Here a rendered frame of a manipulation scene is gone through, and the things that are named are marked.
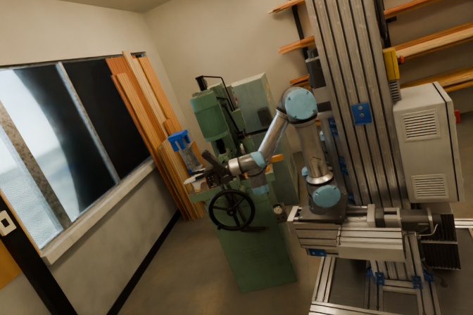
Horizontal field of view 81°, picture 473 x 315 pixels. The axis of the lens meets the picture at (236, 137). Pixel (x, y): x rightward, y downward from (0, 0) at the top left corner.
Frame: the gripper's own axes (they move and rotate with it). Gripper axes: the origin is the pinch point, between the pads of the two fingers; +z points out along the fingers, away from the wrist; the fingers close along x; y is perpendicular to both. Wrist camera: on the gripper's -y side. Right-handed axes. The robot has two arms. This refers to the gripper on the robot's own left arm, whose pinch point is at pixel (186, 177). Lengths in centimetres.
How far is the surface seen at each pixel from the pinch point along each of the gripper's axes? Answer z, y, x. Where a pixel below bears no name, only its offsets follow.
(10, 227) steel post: 124, 3, 29
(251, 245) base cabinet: -5, 75, 64
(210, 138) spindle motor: -4, -7, 61
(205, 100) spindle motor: -10, -31, 58
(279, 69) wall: -85, -47, 290
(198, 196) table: 17, 28, 59
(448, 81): -255, 33, 219
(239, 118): -24, -12, 85
